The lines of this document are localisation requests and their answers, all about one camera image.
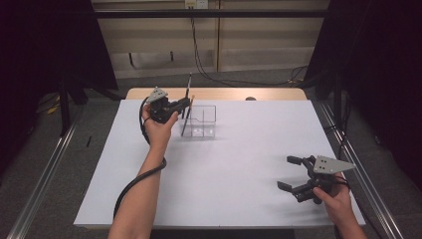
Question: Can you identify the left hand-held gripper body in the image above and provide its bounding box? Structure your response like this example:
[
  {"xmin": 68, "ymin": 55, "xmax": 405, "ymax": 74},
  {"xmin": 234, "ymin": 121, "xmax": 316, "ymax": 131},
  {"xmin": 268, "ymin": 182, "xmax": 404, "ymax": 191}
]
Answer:
[{"xmin": 144, "ymin": 86, "xmax": 180, "ymax": 125}]

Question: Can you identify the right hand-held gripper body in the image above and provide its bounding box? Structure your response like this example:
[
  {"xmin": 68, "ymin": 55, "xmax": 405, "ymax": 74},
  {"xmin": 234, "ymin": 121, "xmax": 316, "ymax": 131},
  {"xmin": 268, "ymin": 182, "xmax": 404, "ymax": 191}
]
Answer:
[{"xmin": 293, "ymin": 154, "xmax": 357, "ymax": 204}]

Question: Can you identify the dark pencil with orange end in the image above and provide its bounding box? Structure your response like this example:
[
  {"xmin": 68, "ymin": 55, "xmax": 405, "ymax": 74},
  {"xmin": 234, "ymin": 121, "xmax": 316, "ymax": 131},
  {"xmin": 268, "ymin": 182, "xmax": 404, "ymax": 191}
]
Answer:
[{"xmin": 180, "ymin": 95, "xmax": 196, "ymax": 138}]

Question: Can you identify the black pen with silver tip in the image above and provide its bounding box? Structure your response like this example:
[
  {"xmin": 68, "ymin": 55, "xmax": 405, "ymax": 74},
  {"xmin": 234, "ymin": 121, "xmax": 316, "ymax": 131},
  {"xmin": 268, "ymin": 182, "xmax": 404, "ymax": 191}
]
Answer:
[{"xmin": 181, "ymin": 72, "xmax": 193, "ymax": 120}]

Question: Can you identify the clear plastic organizer box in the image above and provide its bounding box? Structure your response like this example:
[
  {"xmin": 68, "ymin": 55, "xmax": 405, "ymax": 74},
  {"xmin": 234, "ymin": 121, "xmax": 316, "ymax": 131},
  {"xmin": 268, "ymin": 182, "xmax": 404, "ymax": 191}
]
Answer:
[{"xmin": 176, "ymin": 105, "xmax": 217, "ymax": 139}]

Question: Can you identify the person's left hand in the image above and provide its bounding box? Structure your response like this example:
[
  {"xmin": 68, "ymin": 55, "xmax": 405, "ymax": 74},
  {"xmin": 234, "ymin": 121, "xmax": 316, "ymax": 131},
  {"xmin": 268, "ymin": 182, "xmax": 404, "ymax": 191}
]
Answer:
[{"xmin": 140, "ymin": 104, "xmax": 180, "ymax": 151}]

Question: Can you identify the person's right hand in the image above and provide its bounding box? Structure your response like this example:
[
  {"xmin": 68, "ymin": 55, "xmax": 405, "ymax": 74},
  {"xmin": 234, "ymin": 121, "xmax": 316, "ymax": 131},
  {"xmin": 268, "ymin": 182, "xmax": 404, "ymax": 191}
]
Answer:
[{"xmin": 312, "ymin": 180, "xmax": 353, "ymax": 227}]

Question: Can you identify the white table cover sheet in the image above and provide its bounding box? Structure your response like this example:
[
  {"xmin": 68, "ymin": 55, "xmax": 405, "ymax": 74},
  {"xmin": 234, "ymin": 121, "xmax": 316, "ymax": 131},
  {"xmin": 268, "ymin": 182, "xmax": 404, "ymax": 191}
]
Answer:
[{"xmin": 73, "ymin": 99, "xmax": 366, "ymax": 230}]

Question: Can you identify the black metal stand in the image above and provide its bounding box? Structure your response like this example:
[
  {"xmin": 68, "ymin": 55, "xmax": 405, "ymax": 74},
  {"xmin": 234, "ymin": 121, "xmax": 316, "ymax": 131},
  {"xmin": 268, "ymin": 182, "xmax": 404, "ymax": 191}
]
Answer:
[
  {"xmin": 58, "ymin": 78, "xmax": 72, "ymax": 137},
  {"xmin": 332, "ymin": 71, "xmax": 343, "ymax": 129}
]

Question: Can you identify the black horizontal metal bar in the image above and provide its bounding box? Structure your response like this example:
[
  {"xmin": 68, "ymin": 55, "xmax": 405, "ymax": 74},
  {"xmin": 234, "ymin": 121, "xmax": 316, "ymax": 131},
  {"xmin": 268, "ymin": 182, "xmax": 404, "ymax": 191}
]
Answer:
[{"xmin": 94, "ymin": 9, "xmax": 330, "ymax": 19}]

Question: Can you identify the black curtain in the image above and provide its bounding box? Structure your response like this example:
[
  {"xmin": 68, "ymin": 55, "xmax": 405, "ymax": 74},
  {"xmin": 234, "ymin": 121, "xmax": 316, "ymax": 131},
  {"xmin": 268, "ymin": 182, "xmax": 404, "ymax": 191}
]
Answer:
[
  {"xmin": 303, "ymin": 0, "xmax": 422, "ymax": 192},
  {"xmin": 0, "ymin": 0, "xmax": 119, "ymax": 175}
]

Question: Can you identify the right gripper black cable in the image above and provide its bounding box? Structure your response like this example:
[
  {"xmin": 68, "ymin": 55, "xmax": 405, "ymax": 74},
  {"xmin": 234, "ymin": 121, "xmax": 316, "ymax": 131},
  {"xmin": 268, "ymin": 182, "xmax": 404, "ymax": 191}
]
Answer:
[{"xmin": 332, "ymin": 174, "xmax": 352, "ymax": 191}]

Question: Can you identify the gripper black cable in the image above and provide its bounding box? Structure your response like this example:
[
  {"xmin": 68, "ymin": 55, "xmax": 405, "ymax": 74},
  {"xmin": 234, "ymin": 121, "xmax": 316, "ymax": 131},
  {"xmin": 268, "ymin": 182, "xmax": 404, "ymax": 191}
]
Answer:
[
  {"xmin": 332, "ymin": 174, "xmax": 352, "ymax": 191},
  {"xmin": 112, "ymin": 96, "xmax": 168, "ymax": 221}
]

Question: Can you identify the black wall cable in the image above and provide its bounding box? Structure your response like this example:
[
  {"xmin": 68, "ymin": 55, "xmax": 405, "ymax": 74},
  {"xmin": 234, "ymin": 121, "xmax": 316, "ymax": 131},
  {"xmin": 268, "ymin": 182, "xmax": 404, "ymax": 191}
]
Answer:
[{"xmin": 189, "ymin": 6, "xmax": 310, "ymax": 88}]

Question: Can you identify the aluminium floor rail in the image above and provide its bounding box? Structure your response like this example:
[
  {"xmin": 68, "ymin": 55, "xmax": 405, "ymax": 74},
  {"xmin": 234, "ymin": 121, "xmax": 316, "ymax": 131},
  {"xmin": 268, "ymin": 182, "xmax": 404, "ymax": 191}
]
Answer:
[
  {"xmin": 6, "ymin": 106, "xmax": 86, "ymax": 239},
  {"xmin": 317, "ymin": 99, "xmax": 405, "ymax": 239}
]

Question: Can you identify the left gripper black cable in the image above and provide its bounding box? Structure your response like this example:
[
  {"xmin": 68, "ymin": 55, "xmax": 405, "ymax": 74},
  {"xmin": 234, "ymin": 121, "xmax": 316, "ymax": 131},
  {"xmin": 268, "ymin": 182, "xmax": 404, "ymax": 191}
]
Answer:
[{"xmin": 112, "ymin": 96, "xmax": 168, "ymax": 221}]

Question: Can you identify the white wall socket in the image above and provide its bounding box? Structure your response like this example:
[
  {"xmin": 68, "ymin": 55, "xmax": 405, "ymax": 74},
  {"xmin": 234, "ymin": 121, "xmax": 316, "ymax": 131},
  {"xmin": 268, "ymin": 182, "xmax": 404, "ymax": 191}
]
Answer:
[{"xmin": 184, "ymin": 0, "xmax": 210, "ymax": 10}]

